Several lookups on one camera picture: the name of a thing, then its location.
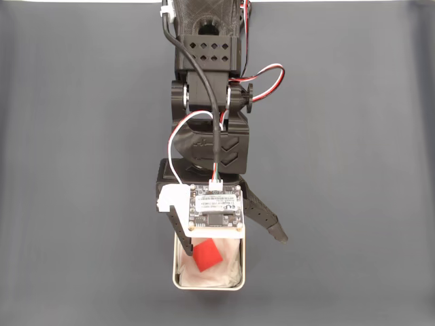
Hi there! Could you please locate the red cube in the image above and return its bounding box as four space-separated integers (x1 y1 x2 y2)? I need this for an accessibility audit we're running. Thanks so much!
192 238 224 273

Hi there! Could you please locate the square metal box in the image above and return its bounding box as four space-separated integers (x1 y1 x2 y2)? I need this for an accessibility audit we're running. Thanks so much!
171 234 246 291

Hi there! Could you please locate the white cloth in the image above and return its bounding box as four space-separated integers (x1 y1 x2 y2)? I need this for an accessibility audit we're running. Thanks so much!
178 238 243 288

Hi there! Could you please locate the dark grey table mat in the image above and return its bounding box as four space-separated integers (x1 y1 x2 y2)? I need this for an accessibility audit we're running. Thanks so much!
0 1 435 326

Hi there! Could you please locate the red white black servo cable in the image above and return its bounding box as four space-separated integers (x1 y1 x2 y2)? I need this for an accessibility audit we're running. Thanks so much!
167 110 225 187
226 0 286 105

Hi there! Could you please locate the black camera cable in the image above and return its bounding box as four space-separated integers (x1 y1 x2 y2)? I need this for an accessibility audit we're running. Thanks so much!
159 5 224 183

